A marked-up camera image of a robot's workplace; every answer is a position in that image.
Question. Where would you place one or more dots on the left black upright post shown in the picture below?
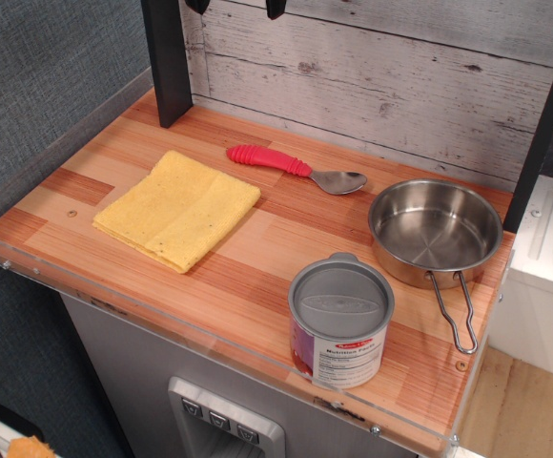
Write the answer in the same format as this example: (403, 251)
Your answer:
(167, 51)

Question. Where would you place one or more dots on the grey toy fridge cabinet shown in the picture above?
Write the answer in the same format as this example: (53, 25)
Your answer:
(135, 365)

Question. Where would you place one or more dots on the red handled metal spoon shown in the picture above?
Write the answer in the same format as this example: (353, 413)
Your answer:
(332, 182)

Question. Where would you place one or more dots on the small steel pan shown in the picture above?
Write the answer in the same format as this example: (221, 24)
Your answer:
(435, 234)

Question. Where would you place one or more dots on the white toy unit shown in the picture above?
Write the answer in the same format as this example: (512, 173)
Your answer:
(522, 321)

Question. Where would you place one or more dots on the clear acrylic guard rail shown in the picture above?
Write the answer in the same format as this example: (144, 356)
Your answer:
(232, 304)

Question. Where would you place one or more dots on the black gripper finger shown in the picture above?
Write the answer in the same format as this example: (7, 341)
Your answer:
(198, 6)
(275, 8)

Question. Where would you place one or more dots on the orange object bottom left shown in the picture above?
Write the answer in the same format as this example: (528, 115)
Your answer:
(29, 447)

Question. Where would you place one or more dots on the grey toy food can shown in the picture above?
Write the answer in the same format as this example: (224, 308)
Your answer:
(340, 309)

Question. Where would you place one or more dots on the silver ice dispenser panel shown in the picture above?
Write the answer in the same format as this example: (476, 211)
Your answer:
(212, 426)

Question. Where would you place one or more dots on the yellow towel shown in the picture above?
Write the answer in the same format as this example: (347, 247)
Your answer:
(179, 212)

